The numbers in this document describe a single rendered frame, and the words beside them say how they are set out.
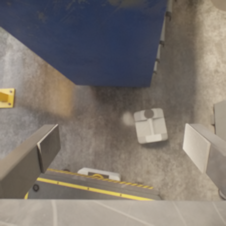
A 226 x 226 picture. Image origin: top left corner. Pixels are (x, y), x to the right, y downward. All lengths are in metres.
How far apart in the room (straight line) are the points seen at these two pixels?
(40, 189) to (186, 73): 1.12
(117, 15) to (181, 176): 0.99
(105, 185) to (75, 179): 0.15
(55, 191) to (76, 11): 0.80
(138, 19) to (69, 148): 0.98
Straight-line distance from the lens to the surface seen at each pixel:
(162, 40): 0.65
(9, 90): 1.54
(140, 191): 0.86
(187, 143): 0.17
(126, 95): 1.17
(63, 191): 0.95
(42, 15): 0.52
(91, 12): 0.47
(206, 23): 1.44
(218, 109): 1.11
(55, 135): 0.16
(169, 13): 0.54
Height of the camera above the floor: 1.14
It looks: 78 degrees down
